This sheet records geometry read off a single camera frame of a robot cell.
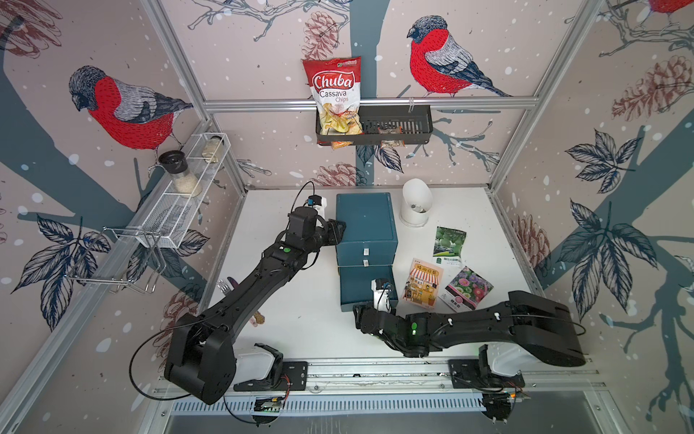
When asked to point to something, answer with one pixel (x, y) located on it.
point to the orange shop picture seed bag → (423, 284)
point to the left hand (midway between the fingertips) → (346, 222)
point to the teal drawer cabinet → (368, 251)
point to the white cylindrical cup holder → (416, 203)
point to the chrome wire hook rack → (122, 257)
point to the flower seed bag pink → (465, 291)
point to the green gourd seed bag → (447, 247)
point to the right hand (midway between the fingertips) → (359, 310)
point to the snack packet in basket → (391, 130)
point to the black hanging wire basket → (394, 136)
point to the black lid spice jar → (185, 182)
